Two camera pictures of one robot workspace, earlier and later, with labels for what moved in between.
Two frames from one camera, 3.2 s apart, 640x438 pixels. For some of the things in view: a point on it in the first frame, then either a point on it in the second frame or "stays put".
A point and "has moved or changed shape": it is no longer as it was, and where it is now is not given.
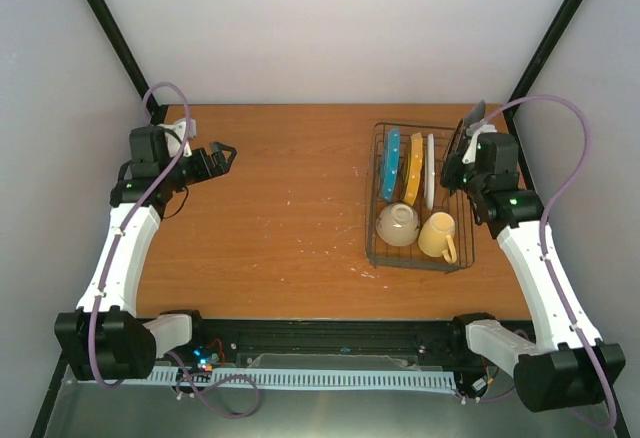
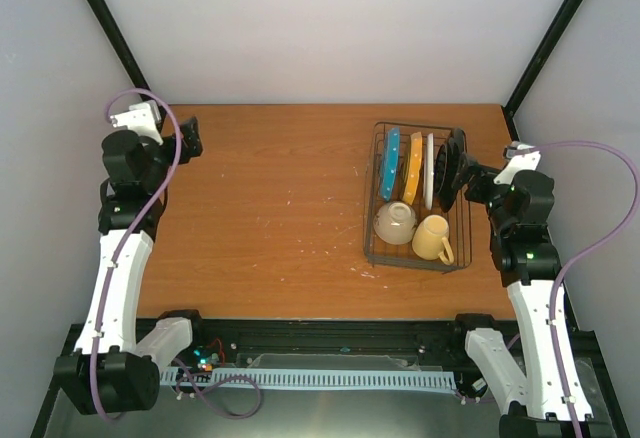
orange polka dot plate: [416, 164] stays put
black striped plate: [451, 177] has moved or changed shape
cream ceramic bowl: [398, 224] stays put
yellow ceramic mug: [435, 236] has moved or changed shape
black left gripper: [221, 167] to [190, 139]
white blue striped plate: [429, 177] stays put
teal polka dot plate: [390, 163] stays put
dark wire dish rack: [412, 220] stays put
